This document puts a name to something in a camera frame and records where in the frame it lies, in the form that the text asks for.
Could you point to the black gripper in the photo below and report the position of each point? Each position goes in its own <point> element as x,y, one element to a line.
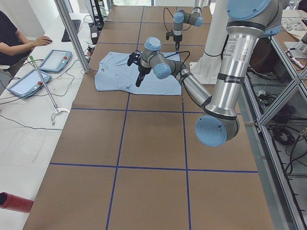
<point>177,39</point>
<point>143,70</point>

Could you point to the light blue t-shirt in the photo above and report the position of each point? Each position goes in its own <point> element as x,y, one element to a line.
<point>115,75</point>

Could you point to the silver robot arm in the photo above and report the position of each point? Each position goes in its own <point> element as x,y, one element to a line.
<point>248,20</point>
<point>181,17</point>

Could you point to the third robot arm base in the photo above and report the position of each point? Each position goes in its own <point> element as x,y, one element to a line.
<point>297,50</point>

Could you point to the seated person's forearm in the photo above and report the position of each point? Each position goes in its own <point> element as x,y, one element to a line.
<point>25,45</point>

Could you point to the seated person's hand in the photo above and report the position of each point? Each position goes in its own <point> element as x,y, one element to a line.
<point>42,41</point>

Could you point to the black box with label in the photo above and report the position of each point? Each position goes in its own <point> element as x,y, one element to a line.
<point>94,33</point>

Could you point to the far blue teach pendant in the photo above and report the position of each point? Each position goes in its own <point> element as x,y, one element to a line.
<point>55,61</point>

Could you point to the blue teach pendant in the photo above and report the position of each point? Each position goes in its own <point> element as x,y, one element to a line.
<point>26,86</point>
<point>55,61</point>

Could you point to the near blue teach pendant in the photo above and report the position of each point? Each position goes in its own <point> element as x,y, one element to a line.
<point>26,86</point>

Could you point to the red cylinder bottle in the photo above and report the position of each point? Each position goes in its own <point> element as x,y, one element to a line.
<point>15,203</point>

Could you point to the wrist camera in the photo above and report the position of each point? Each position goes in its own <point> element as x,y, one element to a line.
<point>134,58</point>
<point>169,35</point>

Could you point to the aluminium frame post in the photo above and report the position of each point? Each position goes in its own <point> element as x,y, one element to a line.
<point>66,19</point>

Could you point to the aluminium side frame rack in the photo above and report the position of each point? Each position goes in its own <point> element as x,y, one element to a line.
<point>274,104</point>

